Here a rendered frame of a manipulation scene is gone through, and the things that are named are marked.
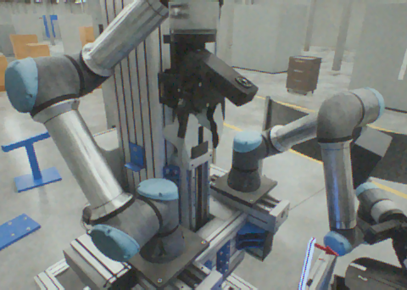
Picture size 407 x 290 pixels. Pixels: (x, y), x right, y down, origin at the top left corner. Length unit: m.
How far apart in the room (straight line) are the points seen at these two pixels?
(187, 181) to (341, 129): 0.52
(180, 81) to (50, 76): 0.37
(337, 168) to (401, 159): 1.72
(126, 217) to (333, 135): 0.59
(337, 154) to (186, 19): 0.60
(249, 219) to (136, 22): 0.91
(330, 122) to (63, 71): 0.71
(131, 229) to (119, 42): 0.44
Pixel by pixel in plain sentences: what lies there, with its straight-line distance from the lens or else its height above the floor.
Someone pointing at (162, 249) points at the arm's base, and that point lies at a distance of 0.88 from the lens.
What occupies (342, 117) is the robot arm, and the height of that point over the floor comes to 1.46.
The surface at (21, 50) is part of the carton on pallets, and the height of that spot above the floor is 0.63.
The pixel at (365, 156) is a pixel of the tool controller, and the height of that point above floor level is 1.21.
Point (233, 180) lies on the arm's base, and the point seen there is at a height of 1.08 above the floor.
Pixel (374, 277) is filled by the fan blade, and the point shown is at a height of 1.18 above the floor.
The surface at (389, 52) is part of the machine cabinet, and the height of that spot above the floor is 1.13.
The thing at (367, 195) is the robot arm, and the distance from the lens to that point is 1.02.
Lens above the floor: 1.70
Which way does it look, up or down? 24 degrees down
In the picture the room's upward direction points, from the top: straight up
